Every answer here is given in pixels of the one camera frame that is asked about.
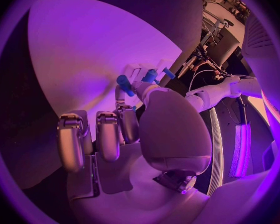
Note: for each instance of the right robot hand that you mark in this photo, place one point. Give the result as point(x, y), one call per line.
point(172, 127)

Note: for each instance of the blue cylinder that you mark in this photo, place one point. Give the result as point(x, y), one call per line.
point(124, 83)

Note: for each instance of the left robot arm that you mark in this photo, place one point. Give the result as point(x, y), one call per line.
point(214, 92)

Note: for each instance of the small blue block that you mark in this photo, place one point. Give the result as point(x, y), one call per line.
point(134, 108)

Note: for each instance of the blue peg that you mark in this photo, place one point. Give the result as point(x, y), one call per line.
point(169, 73)

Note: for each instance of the blue plug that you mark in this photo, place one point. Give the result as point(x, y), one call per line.
point(150, 76)

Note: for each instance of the glowing light bar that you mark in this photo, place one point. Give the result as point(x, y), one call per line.
point(240, 149)

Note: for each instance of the desk with monitor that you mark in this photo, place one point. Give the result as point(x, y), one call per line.
point(224, 48)

